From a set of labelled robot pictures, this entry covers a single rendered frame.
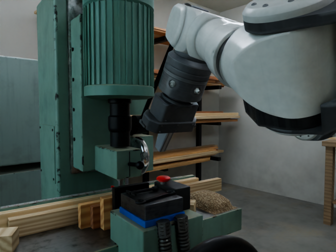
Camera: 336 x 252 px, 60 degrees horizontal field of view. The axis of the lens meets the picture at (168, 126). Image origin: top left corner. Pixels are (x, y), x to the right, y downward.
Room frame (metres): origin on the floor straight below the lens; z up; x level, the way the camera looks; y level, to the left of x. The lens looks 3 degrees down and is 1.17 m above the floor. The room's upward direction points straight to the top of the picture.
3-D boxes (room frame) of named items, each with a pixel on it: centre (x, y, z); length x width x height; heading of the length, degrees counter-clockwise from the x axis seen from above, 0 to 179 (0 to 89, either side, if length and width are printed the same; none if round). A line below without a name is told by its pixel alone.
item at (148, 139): (0.99, 0.10, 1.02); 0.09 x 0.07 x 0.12; 126
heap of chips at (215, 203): (0.81, -0.11, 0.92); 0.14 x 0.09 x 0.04; 36
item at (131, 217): (0.58, 0.02, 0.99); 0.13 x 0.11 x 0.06; 126
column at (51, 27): (0.98, 0.30, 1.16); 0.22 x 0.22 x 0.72; 36
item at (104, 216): (0.68, 0.09, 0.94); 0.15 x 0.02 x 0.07; 126
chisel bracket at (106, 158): (0.76, 0.13, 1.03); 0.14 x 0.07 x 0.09; 36
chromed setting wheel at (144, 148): (0.93, 0.10, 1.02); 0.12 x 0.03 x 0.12; 36
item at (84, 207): (0.72, 0.10, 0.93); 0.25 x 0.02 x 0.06; 126
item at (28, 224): (0.78, 0.08, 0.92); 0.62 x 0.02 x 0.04; 126
